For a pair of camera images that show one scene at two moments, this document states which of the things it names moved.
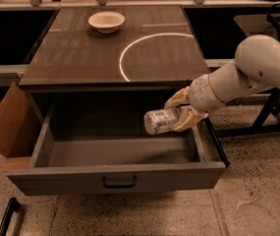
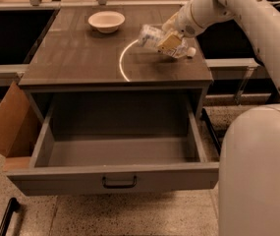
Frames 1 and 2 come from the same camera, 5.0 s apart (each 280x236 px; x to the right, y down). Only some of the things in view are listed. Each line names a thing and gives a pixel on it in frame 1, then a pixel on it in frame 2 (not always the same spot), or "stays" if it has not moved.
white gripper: x=199 y=92 -> x=184 y=25
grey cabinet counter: x=117 y=47 stays
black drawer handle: x=119 y=185 stays
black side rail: x=218 y=142 stays
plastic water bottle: x=162 y=120 -> x=150 y=35
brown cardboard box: x=13 y=130 stays
